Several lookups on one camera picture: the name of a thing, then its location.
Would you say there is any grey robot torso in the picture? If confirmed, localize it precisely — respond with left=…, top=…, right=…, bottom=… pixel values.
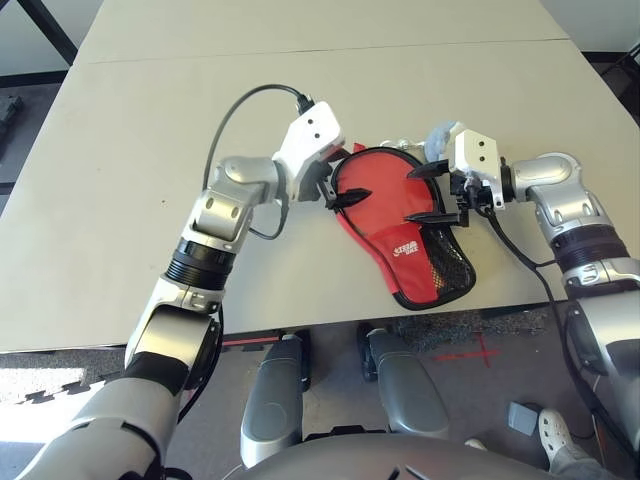
left=249, top=432, right=551, bottom=480

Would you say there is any black foam floor tile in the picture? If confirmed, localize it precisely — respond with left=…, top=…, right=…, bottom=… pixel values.
left=0, top=95, right=24, bottom=136

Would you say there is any white plush ball keychain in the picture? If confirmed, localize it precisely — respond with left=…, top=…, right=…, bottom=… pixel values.
left=380, top=118, right=469, bottom=162

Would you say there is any black frame beam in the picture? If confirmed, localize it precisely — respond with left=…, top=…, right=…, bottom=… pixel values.
left=18, top=0, right=77, bottom=65

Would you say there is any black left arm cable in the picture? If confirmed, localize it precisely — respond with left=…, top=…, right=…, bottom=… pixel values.
left=204, top=83, right=314, bottom=242

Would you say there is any grey trouser leg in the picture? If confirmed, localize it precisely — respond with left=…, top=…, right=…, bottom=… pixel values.
left=547, top=439, right=611, bottom=480

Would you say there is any small grey box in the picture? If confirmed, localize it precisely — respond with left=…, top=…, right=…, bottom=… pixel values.
left=507, top=401, right=541, bottom=435

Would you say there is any grey robot left leg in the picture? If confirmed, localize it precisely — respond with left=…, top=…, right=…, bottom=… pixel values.
left=239, top=333, right=306, bottom=469

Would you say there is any red and black paddle case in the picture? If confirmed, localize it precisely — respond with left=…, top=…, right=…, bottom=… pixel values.
left=327, top=142, right=476, bottom=311

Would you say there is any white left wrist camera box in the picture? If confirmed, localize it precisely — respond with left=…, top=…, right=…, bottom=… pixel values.
left=272, top=101, right=346, bottom=201

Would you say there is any grey robot right leg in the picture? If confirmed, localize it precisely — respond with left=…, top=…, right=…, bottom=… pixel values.
left=369, top=327, right=451, bottom=441

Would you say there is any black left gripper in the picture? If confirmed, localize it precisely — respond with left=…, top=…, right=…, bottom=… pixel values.
left=299, top=162, right=372, bottom=210

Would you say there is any dark speckled floor mat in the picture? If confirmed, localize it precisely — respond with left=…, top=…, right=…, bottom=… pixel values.
left=394, top=312, right=546, bottom=351

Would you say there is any grey robot leg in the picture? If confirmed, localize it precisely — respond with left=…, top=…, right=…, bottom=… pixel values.
left=239, top=333, right=306, bottom=469
left=369, top=327, right=451, bottom=441

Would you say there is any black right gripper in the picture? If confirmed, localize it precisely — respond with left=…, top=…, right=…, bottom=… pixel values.
left=407, top=160, right=495, bottom=226

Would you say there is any grey foam puzzle mat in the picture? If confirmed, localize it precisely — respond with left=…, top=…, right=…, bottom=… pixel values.
left=0, top=367, right=131, bottom=407

